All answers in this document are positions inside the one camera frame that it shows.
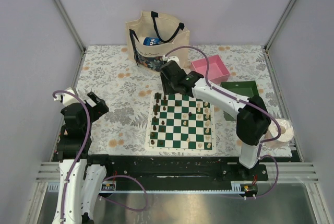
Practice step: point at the beige canvas tote bag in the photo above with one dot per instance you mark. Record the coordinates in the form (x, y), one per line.
(154, 35)

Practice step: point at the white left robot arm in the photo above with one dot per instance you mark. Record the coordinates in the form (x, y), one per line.
(81, 175)

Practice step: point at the blue white bottle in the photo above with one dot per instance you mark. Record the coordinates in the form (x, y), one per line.
(150, 41)

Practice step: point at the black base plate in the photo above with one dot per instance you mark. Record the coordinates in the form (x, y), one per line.
(177, 173)

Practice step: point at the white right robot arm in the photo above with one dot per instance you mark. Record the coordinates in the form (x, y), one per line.
(252, 117)

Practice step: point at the floral table cloth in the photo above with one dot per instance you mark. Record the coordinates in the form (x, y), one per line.
(127, 88)

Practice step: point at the green white chess board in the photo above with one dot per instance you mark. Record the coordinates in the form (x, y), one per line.
(179, 118)

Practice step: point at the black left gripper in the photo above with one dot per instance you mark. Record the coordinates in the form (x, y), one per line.
(100, 108)

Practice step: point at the white toilet paper roll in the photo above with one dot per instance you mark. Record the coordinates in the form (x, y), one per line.
(287, 133)

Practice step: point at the pink plastic box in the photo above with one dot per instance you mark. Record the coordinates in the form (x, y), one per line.
(218, 72)

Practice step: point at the green plastic box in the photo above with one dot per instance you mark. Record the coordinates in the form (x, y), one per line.
(244, 88)

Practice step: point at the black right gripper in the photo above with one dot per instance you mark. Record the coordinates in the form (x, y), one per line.
(167, 90)

